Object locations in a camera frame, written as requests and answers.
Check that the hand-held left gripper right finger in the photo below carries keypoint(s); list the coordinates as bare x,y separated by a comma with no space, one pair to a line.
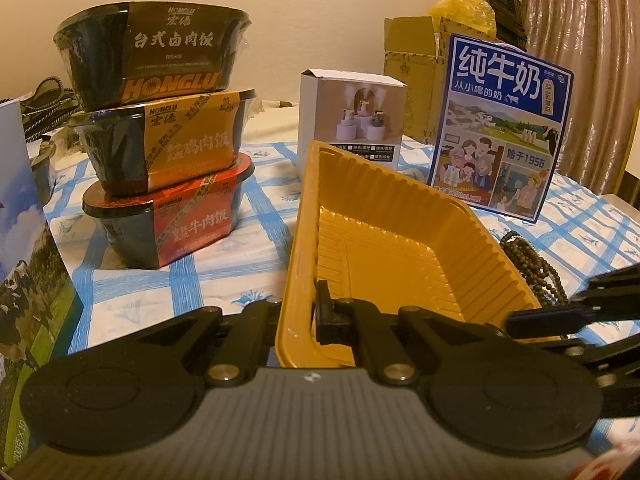
327,321

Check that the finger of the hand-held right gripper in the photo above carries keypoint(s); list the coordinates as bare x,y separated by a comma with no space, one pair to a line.
615,360
540,324

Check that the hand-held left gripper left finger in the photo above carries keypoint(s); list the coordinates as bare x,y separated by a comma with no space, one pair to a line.
250,321

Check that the yellow plastic tray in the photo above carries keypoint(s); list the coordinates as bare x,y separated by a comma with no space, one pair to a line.
380,240

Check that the red label instant rice bowl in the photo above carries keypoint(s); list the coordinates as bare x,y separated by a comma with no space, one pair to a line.
195,220

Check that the yellow label instant rice bowl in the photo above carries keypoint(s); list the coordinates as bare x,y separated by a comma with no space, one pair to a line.
190,145

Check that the blue illustrated milk carton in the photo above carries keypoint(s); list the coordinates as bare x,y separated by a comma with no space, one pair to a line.
500,125

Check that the small white product box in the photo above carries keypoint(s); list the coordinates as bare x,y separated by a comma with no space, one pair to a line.
350,110

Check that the cow print milk carton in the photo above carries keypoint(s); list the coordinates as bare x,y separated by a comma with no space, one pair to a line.
25,260

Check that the brown cardboard box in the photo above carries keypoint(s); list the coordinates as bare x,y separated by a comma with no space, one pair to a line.
415,85

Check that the beige curtain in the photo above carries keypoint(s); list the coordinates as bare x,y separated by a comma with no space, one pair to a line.
590,60

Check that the black instant rice bowl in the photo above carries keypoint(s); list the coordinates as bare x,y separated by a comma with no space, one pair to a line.
100,60

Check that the yellow plastic bag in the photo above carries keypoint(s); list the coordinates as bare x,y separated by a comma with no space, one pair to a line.
462,17

